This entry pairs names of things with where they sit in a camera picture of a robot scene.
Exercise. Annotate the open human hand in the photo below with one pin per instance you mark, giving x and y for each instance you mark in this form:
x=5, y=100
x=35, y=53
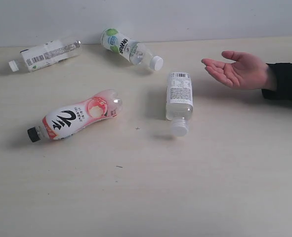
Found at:
x=246, y=72

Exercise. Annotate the clear bottle white nutrition label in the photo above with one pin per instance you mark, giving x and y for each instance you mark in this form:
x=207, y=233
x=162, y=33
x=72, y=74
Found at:
x=179, y=102

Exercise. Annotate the green apple label bottle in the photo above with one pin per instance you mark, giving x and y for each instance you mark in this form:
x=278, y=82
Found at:
x=136, y=52

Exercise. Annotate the pink peach label bottle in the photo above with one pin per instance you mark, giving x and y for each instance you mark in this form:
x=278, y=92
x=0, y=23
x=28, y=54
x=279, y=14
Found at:
x=68, y=120

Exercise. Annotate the clear bottle white barcode label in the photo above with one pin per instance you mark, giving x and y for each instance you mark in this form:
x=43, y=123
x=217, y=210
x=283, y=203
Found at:
x=47, y=54

